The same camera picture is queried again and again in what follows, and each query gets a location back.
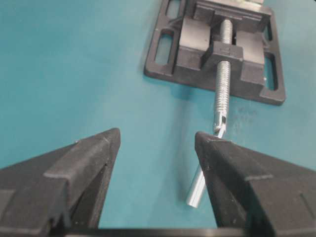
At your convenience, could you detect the black metal bench vise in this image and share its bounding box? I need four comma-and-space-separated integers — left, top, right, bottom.
144, 0, 286, 105

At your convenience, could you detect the silver vise handle bar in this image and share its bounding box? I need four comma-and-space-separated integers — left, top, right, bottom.
185, 128, 226, 209

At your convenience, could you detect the silver threaded vise screw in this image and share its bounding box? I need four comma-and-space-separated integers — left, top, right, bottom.
213, 19, 233, 135

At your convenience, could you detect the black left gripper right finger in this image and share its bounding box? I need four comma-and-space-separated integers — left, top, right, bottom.
195, 131, 316, 237

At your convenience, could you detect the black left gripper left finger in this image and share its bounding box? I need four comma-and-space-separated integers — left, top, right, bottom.
0, 128, 120, 237

